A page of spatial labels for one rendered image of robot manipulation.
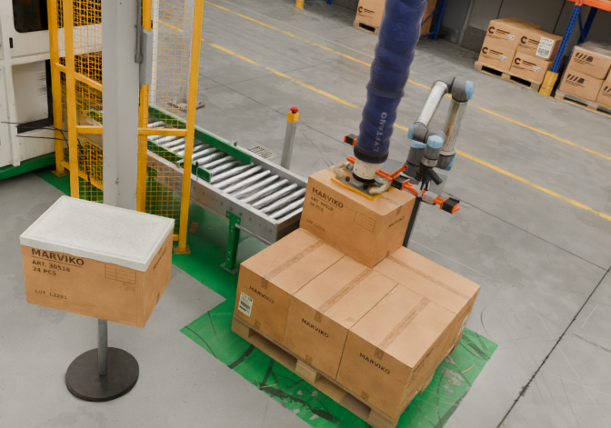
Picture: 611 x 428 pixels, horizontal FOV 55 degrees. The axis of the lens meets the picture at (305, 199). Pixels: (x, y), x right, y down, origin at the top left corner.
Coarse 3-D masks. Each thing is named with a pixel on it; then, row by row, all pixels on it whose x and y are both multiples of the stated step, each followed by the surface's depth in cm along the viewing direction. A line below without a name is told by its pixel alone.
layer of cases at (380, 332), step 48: (288, 240) 391; (240, 288) 369; (288, 288) 348; (336, 288) 355; (384, 288) 363; (432, 288) 371; (288, 336) 357; (336, 336) 333; (384, 336) 325; (432, 336) 332; (384, 384) 323
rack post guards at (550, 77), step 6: (300, 0) 1233; (300, 6) 1239; (546, 72) 963; (552, 72) 956; (546, 78) 964; (552, 78) 959; (546, 84) 967; (552, 84) 963; (540, 90) 977; (546, 90) 970
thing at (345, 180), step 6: (336, 174) 391; (336, 180) 385; (342, 180) 385; (348, 180) 384; (348, 186) 380; (354, 186) 380; (360, 186) 381; (366, 186) 377; (360, 192) 376; (366, 192) 376; (372, 198) 371
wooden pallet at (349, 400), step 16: (240, 320) 379; (256, 336) 383; (272, 352) 374; (288, 352) 361; (448, 352) 386; (288, 368) 366; (304, 368) 357; (320, 384) 357; (336, 384) 345; (336, 400) 350; (352, 400) 350; (368, 416) 342; (384, 416) 331
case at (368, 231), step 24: (312, 192) 391; (336, 192) 377; (384, 192) 386; (312, 216) 397; (336, 216) 383; (360, 216) 371; (384, 216) 360; (408, 216) 392; (336, 240) 390; (360, 240) 376; (384, 240) 377
